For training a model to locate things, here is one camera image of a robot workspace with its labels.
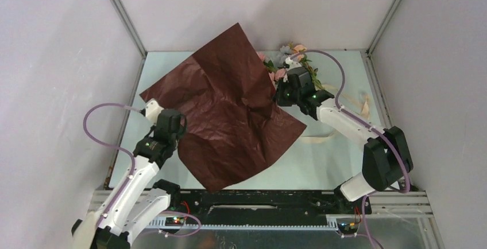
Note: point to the right circuit board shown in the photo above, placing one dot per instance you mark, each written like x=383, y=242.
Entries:
x=346, y=230

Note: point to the peach rose stem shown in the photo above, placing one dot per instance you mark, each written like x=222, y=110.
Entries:
x=303, y=59

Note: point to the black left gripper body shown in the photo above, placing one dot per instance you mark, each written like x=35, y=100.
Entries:
x=178, y=134

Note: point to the cream ribbon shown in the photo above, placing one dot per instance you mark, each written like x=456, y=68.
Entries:
x=354, y=126

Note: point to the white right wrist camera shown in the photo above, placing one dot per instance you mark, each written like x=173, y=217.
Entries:
x=290, y=64

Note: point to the blue flower stem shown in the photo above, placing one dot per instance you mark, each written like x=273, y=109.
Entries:
x=284, y=52

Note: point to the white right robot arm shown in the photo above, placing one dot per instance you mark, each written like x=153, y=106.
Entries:
x=386, y=157

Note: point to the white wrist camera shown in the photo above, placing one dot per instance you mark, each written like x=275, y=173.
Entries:
x=290, y=64
x=152, y=110

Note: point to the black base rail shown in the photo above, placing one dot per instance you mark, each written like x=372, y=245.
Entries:
x=267, y=208

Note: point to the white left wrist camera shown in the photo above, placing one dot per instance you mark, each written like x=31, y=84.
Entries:
x=152, y=110

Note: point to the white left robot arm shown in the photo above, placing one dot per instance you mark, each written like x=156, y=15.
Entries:
x=119, y=220

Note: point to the left circuit board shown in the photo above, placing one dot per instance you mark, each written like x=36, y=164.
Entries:
x=174, y=221

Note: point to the pink rose stem with blue bud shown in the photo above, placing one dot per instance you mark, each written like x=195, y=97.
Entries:
x=268, y=63

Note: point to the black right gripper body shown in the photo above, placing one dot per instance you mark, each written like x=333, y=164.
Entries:
x=285, y=96

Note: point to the red wrapping paper sheet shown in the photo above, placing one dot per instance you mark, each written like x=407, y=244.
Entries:
x=235, y=130

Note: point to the circuit board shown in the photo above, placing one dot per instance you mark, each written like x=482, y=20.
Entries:
x=174, y=221
x=346, y=230

